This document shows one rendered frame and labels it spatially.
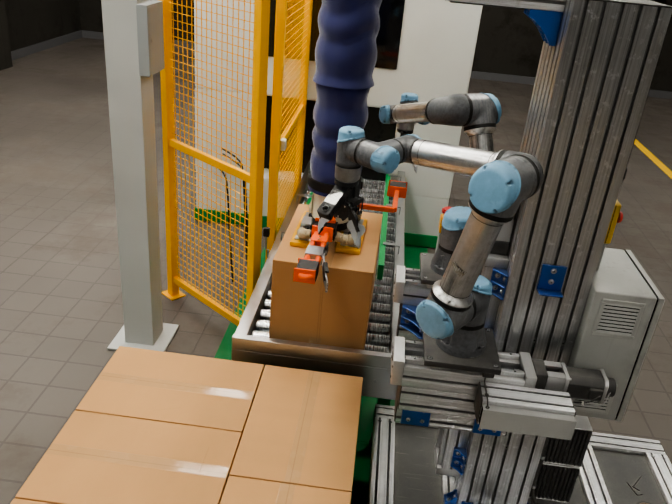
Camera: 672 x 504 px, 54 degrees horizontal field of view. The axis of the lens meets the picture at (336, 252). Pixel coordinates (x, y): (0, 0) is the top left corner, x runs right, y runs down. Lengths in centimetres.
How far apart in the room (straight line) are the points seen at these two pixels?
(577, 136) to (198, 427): 154
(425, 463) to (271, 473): 82
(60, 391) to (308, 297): 144
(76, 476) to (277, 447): 64
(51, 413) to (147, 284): 76
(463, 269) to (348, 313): 101
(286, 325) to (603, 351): 123
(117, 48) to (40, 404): 169
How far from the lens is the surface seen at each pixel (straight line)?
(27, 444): 328
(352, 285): 259
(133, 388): 260
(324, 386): 259
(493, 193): 159
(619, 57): 193
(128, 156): 328
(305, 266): 222
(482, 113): 245
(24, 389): 359
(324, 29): 252
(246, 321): 285
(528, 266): 208
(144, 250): 345
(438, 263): 242
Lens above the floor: 214
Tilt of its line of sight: 26 degrees down
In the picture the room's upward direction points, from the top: 5 degrees clockwise
